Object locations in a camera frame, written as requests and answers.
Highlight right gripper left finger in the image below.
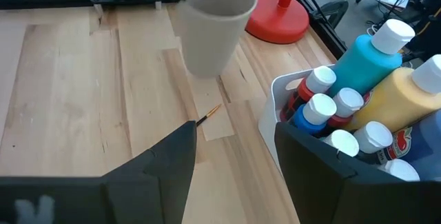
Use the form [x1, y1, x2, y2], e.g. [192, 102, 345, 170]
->
[101, 121, 198, 224]

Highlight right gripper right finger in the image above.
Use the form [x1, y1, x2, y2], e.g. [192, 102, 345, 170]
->
[274, 123, 358, 224]

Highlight small blue paint bottle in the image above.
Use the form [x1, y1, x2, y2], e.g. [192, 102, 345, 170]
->
[291, 93, 338, 136]

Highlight white plastic bin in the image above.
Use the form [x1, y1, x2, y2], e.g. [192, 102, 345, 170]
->
[258, 63, 337, 180]

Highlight small black paint bottle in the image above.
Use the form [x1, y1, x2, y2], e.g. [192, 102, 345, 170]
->
[353, 121, 393, 165]

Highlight small dark red paint bottle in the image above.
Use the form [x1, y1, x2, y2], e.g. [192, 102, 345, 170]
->
[327, 87, 365, 129]

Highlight large yellow paint bottle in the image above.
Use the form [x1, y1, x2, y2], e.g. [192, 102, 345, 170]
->
[344, 54, 441, 134]

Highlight large purple paint bottle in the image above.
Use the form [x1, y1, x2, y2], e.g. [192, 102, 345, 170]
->
[377, 110, 441, 183]

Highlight large turquoise paint bottle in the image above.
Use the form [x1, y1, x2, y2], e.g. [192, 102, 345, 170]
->
[327, 19, 416, 97]

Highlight beige plastic cup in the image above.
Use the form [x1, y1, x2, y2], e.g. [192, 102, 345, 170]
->
[176, 0, 258, 78]

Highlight black paintbrush orange bristles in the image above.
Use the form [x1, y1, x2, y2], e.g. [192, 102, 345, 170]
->
[195, 103, 223, 128]

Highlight red desk lamp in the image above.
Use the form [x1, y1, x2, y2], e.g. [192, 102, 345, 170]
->
[245, 0, 310, 45]

